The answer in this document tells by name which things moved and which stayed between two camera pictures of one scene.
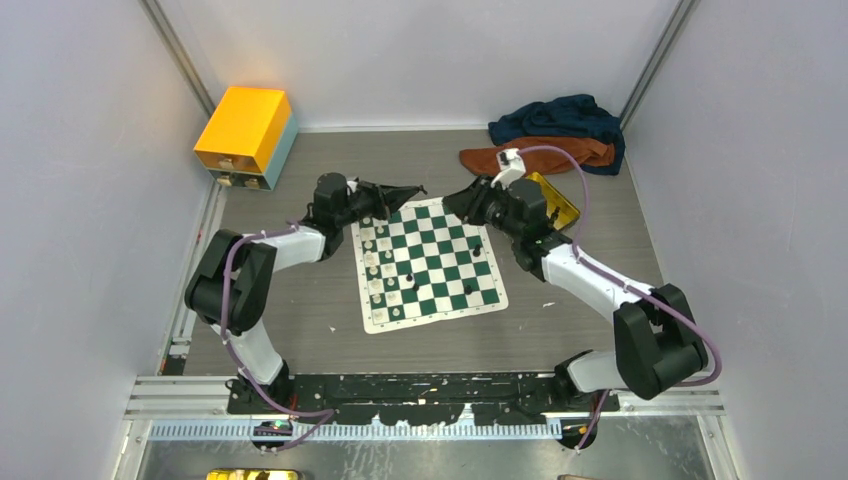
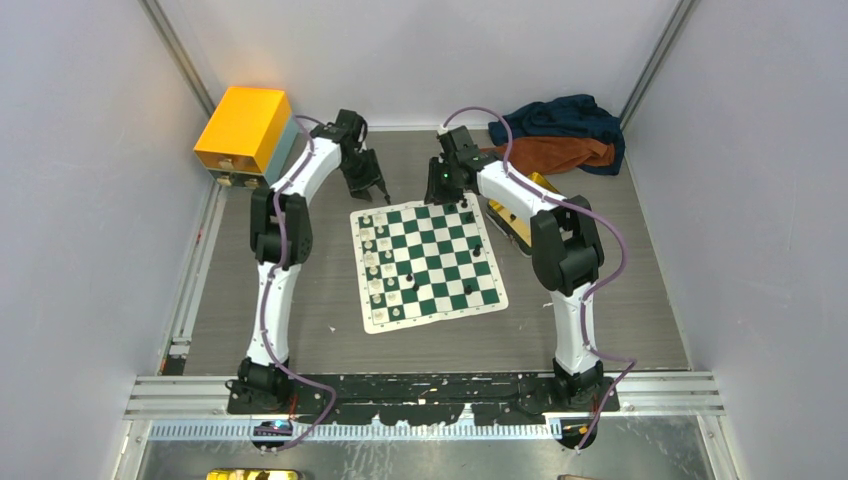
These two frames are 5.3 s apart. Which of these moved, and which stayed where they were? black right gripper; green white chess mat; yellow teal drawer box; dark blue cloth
Moved: black right gripper
Stayed: yellow teal drawer box; green white chess mat; dark blue cloth
